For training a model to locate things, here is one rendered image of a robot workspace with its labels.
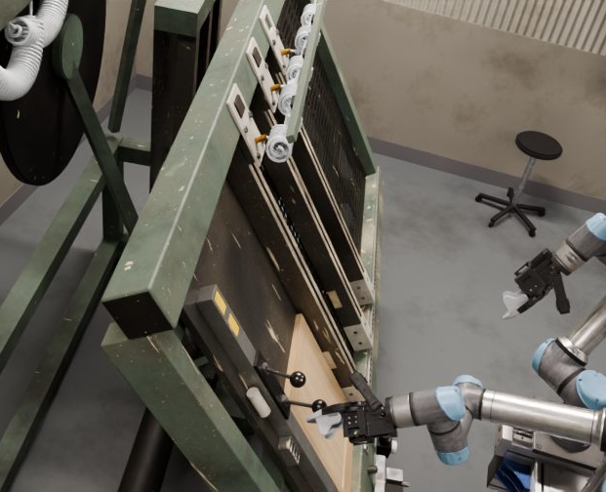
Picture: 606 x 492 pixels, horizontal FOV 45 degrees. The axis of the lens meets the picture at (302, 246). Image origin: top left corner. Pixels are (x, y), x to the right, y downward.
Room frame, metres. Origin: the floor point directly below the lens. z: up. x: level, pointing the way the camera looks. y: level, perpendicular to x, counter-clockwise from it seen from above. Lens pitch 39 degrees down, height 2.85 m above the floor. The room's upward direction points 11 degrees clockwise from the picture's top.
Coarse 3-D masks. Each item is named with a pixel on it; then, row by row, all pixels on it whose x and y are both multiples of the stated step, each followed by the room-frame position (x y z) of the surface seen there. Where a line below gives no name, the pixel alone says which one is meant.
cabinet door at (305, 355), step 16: (304, 320) 1.55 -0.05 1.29; (304, 336) 1.50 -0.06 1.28; (304, 352) 1.45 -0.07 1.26; (320, 352) 1.55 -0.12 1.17; (288, 368) 1.35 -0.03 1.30; (304, 368) 1.41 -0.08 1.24; (320, 368) 1.50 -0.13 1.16; (288, 384) 1.29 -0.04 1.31; (304, 384) 1.36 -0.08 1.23; (320, 384) 1.45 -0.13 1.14; (336, 384) 1.54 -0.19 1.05; (304, 400) 1.32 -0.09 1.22; (336, 400) 1.49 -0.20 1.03; (304, 416) 1.27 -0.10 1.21; (304, 432) 1.22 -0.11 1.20; (336, 432) 1.39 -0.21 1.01; (320, 448) 1.26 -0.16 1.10; (336, 448) 1.34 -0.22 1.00; (352, 448) 1.43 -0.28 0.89; (336, 464) 1.29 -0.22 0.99; (336, 480) 1.24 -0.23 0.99
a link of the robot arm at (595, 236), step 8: (600, 216) 1.54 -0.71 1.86; (584, 224) 1.56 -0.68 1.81; (592, 224) 1.53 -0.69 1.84; (600, 224) 1.52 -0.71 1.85; (576, 232) 1.54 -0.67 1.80; (584, 232) 1.52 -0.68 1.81; (592, 232) 1.51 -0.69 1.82; (600, 232) 1.51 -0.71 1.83; (568, 240) 1.53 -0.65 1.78; (576, 240) 1.51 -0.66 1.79; (584, 240) 1.51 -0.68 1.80; (592, 240) 1.50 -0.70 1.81; (600, 240) 1.50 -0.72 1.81; (576, 248) 1.50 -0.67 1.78; (584, 248) 1.50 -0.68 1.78; (592, 248) 1.50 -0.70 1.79; (600, 248) 1.50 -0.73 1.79; (584, 256) 1.49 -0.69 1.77; (592, 256) 1.50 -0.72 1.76
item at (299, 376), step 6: (264, 366) 1.15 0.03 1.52; (264, 372) 1.15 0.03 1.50; (270, 372) 1.14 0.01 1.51; (276, 372) 1.13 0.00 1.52; (282, 372) 1.13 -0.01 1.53; (294, 372) 1.11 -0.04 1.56; (300, 372) 1.11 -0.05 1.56; (288, 378) 1.11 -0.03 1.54; (294, 378) 1.10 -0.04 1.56; (300, 378) 1.10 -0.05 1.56; (294, 384) 1.09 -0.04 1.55; (300, 384) 1.09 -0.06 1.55
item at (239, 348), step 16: (208, 288) 1.17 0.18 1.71; (208, 304) 1.13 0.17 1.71; (208, 320) 1.13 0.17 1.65; (224, 320) 1.13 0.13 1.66; (224, 336) 1.13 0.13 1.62; (240, 336) 1.15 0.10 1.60; (240, 352) 1.13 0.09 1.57; (240, 368) 1.13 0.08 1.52; (256, 384) 1.13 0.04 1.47; (272, 400) 1.13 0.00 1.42; (272, 416) 1.13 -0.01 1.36; (288, 432) 1.13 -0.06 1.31; (304, 448) 1.14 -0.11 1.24; (304, 464) 1.13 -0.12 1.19; (320, 464) 1.17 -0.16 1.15; (320, 480) 1.14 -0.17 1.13
